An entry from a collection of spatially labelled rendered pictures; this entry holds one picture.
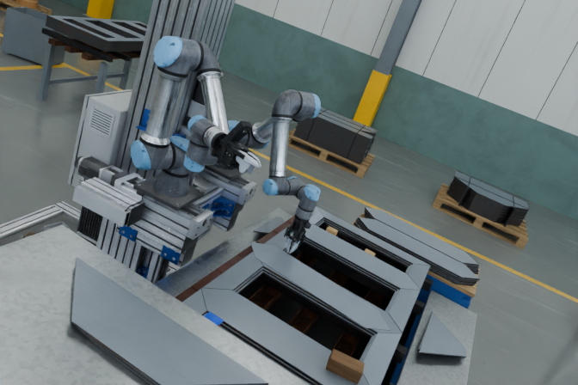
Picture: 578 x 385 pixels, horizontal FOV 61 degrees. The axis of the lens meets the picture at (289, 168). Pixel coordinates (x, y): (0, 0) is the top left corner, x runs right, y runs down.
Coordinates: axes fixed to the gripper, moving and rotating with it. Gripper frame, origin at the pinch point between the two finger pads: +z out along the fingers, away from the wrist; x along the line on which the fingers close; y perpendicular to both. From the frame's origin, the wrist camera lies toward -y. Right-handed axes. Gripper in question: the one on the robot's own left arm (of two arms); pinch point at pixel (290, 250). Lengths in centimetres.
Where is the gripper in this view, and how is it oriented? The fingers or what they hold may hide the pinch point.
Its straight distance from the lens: 239.6
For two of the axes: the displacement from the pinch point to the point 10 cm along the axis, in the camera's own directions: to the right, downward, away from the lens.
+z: -3.3, 8.8, 3.4
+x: 8.5, 4.3, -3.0
